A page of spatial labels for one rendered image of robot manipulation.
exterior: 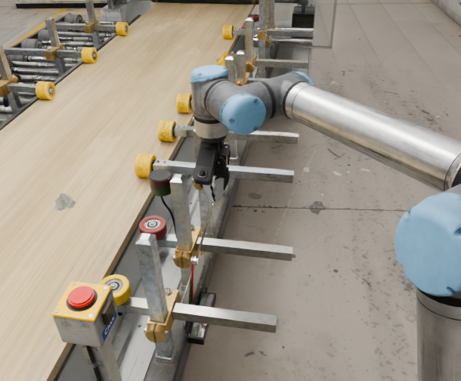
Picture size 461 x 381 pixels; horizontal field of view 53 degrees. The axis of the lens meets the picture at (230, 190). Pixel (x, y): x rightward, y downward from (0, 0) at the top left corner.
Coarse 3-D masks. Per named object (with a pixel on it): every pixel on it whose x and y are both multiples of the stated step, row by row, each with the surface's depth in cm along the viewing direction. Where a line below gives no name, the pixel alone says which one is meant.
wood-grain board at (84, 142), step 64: (128, 64) 245; (192, 64) 243; (64, 128) 188; (128, 128) 186; (0, 192) 152; (64, 192) 151; (128, 192) 150; (0, 256) 126; (64, 256) 126; (0, 320) 109
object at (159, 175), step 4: (152, 172) 120; (156, 172) 120; (160, 172) 120; (164, 172) 120; (168, 172) 120; (152, 176) 119; (156, 176) 118; (160, 176) 118; (164, 176) 118; (168, 176) 118; (156, 180) 117; (160, 180) 117; (156, 188) 118; (160, 188) 118; (164, 204) 124; (168, 208) 125; (172, 216) 126; (172, 220) 127
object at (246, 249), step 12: (156, 240) 137; (168, 240) 136; (204, 240) 136; (216, 240) 135; (228, 240) 135; (216, 252) 136; (228, 252) 135; (240, 252) 134; (252, 252) 133; (264, 252) 132; (276, 252) 131; (288, 252) 130
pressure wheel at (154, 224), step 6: (150, 216) 138; (156, 216) 138; (144, 222) 136; (150, 222) 135; (156, 222) 136; (162, 222) 136; (144, 228) 134; (150, 228) 134; (156, 228) 133; (162, 228) 134; (156, 234) 133; (162, 234) 135
